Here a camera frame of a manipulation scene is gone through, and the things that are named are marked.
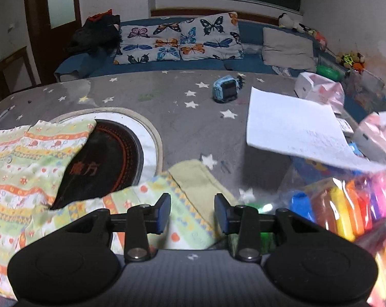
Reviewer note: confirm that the grey star pattern tablecloth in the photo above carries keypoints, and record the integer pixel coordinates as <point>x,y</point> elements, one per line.
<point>83,264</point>

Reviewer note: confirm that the colourful modelling clay bag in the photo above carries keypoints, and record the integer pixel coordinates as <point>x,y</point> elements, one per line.
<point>353,206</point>

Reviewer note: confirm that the brown door with glass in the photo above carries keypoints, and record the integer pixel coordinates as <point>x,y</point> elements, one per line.
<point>51,26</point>

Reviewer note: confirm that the dark clothes pile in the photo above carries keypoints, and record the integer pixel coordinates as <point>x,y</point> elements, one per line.
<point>100,32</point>

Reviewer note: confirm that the black round induction cooker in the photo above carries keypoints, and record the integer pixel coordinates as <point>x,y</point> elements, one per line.
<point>111,160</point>

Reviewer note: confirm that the plush toys pile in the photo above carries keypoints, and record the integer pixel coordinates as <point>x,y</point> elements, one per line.
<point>352,60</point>

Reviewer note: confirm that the colourful patterned baby garment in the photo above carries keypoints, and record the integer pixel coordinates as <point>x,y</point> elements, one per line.
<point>52,174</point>

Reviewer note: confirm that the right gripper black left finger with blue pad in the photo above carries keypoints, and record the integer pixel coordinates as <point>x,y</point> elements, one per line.
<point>142,220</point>

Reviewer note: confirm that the green round toy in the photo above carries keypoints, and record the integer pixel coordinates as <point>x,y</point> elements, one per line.
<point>329,73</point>

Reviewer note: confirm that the pink white tissue box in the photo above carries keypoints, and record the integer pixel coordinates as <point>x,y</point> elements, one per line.
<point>319,89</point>

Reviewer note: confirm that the white paper sheet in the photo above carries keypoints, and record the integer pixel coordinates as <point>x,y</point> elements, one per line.
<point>301,128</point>

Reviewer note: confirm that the wooden side table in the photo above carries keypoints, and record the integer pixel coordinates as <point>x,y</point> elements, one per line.
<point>20,54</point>

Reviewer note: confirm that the grey beige cushion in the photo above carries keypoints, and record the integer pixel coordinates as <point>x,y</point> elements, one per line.
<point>286,50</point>

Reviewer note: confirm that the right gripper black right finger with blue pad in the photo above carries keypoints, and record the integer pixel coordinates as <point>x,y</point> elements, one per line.
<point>243,221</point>

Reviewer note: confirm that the blue sofa mattress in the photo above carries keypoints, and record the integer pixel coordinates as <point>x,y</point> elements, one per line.
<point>84,65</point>

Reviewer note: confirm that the butterfly print pillow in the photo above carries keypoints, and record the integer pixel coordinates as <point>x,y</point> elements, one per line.
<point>141,44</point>
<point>211,37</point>

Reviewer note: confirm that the blue toy watch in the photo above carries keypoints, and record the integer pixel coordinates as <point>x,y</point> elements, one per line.
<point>226,89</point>

